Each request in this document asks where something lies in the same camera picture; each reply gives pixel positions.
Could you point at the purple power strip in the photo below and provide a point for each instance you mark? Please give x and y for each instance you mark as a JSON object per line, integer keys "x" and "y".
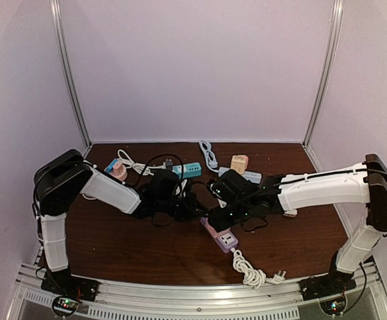
{"x": 225, "y": 239}

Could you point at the teal power strip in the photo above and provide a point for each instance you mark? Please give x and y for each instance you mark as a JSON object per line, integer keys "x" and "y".
{"x": 187, "y": 171}

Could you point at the aluminium front rail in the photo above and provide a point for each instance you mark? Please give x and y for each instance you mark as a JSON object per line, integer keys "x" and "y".
{"x": 119, "y": 300}

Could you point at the pink round plug adapter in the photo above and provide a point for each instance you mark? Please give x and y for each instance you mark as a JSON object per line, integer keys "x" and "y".
{"x": 117, "y": 169}

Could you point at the aluminium corner post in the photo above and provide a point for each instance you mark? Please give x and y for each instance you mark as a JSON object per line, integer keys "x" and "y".
{"x": 331, "y": 48}
{"x": 57, "y": 20}

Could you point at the beige cube socket adapter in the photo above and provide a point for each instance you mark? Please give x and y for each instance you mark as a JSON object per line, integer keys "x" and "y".
{"x": 239, "y": 163}

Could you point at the right aluminium corner post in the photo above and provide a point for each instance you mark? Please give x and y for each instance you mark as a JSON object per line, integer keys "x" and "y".
{"x": 331, "y": 48}

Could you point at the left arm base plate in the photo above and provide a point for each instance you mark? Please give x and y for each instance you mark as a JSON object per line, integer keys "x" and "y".
{"x": 65, "y": 284}

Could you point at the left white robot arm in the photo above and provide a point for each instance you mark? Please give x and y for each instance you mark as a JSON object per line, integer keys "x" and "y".
{"x": 58, "y": 184}

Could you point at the blue-grey power strip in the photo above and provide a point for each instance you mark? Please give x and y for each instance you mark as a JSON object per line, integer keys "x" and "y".
{"x": 248, "y": 175}

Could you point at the left aluminium corner post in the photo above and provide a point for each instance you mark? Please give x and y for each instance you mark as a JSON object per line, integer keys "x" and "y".
{"x": 57, "y": 20}

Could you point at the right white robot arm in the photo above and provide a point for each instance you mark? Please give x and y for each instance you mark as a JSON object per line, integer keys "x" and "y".
{"x": 364, "y": 183}

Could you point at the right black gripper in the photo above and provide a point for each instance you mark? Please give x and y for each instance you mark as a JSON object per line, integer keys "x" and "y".
{"x": 218, "y": 222}

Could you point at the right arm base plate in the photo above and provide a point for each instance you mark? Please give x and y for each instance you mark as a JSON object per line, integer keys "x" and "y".
{"x": 326, "y": 285}

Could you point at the small dark plug charger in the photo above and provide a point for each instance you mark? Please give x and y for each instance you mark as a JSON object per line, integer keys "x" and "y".
{"x": 168, "y": 164}

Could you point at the white plug adapter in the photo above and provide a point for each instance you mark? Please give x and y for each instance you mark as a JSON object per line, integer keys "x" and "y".
{"x": 291, "y": 213}

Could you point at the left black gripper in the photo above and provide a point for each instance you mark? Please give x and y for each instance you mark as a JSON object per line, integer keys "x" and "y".
{"x": 190, "y": 212}

